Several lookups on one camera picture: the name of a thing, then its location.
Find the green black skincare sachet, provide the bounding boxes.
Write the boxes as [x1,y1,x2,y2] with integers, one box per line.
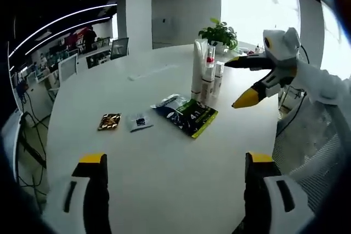
[175,99,219,139]

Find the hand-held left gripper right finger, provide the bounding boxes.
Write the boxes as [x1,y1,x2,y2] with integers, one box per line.
[233,151,316,234]

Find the white skincare tube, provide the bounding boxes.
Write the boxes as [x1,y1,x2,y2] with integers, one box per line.
[191,38,208,100]

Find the small white skincare bottle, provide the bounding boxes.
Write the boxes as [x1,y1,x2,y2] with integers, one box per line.
[213,62,224,98]

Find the small white skincare sachet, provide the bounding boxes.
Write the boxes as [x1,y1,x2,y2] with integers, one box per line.
[127,111,155,133]

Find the black floor cables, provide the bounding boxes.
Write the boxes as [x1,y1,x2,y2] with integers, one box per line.
[18,112,50,192]

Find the tall white red-collar skincare bottle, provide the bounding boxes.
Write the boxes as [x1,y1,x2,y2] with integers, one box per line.
[201,44,217,104]

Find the grey mesh chair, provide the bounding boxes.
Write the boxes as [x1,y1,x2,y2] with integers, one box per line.
[274,102,343,218]

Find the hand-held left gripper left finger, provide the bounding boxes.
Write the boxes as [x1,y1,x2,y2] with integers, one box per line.
[45,153,112,234]

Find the gold skincare sachet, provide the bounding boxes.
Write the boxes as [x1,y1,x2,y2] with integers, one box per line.
[98,112,122,132]

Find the green potted plant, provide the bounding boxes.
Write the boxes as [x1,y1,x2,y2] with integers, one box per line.
[199,18,239,54]

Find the green black L'Oreal packet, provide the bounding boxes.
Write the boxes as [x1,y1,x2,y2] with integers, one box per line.
[150,94,193,129]

